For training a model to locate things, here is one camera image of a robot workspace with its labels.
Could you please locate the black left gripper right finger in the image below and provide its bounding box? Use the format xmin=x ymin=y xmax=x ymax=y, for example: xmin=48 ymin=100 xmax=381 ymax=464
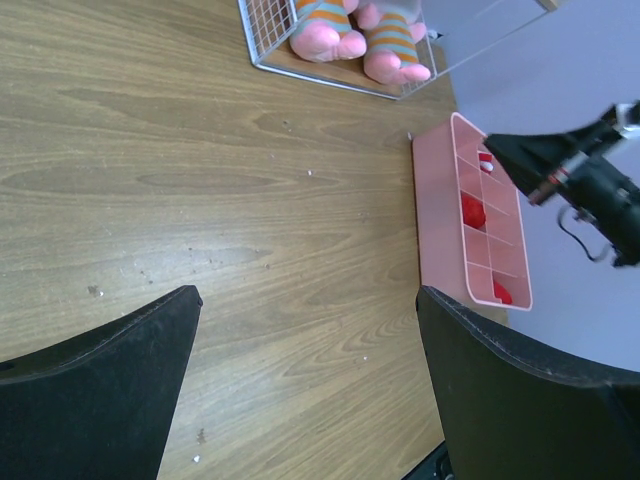
xmin=416 ymin=286 xmax=639 ymax=479

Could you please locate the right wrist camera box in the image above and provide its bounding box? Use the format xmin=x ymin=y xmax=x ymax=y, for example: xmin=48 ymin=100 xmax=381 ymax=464
xmin=614 ymin=100 xmax=640 ymax=140

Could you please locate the red white striped sock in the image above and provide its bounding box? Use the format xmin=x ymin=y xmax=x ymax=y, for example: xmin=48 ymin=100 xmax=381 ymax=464
xmin=477 ymin=151 xmax=494 ymax=174

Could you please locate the pink divided organizer tray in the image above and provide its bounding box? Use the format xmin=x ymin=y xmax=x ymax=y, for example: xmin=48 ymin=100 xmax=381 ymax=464
xmin=412 ymin=113 xmax=533 ymax=311

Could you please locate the pink pig plush striped shirt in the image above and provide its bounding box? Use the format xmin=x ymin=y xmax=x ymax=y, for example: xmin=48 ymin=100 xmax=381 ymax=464
xmin=289 ymin=0 xmax=366 ymax=63

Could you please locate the red sock lower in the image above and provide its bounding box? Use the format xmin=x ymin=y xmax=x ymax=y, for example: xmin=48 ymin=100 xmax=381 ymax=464
xmin=493 ymin=280 xmax=513 ymax=305

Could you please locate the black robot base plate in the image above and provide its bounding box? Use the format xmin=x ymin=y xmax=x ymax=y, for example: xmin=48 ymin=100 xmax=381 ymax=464
xmin=402 ymin=441 xmax=455 ymax=480

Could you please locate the red sock middle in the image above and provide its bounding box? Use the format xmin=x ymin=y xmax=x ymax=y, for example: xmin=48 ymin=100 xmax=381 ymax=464
xmin=461 ymin=192 xmax=486 ymax=230

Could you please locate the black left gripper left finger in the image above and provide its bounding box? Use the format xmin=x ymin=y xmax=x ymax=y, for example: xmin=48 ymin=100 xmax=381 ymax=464
xmin=1 ymin=285 xmax=203 ymax=479

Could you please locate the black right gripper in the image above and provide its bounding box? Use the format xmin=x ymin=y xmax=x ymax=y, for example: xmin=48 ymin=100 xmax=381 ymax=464
xmin=484 ymin=107 xmax=639 ymax=206

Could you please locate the white wire wooden shelf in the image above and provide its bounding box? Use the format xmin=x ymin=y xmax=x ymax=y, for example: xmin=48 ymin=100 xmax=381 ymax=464
xmin=238 ymin=1 xmax=560 ymax=100

